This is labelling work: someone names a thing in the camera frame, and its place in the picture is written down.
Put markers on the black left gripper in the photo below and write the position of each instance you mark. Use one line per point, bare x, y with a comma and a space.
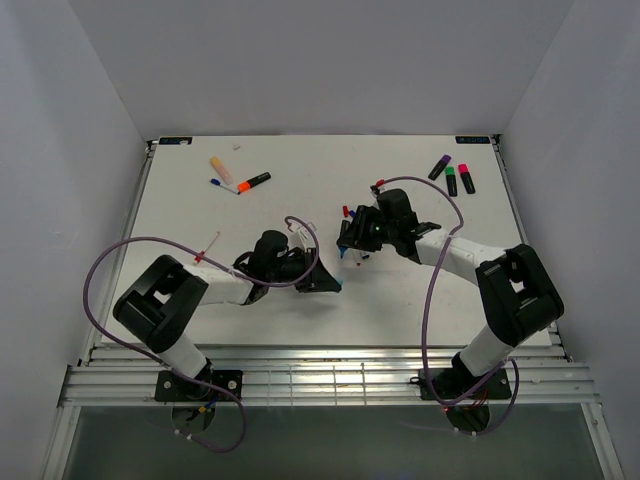
321, 280

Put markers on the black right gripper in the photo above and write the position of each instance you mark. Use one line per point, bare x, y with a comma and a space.
355, 235

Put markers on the green cap black highlighter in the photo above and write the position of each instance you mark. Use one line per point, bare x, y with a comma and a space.
451, 181

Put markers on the purple cap black highlighter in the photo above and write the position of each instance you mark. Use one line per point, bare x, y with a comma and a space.
439, 167

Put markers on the pink cap black highlighter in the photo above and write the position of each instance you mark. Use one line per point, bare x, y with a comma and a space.
466, 179

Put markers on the orange cap black highlighter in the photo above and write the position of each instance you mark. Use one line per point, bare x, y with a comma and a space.
253, 182

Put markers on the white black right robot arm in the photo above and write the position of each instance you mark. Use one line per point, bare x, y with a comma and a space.
517, 294

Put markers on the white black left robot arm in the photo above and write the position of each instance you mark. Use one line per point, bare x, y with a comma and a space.
158, 306

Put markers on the right blue corner label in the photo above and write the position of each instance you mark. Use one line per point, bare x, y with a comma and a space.
473, 140

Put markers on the blue corner label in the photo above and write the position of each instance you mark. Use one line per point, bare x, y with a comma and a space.
473, 140
177, 141

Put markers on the small blue cap white marker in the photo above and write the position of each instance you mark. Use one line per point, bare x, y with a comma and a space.
219, 184

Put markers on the peach pastel highlighter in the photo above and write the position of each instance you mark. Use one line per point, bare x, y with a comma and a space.
221, 170

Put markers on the left blue corner label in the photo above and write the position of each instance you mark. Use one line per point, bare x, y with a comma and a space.
177, 141

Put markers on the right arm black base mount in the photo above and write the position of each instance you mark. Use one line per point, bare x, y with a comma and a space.
448, 385

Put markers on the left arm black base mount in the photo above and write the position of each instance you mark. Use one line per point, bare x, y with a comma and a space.
171, 388

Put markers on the aluminium frame rail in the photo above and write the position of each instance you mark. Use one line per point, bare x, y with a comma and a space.
287, 377

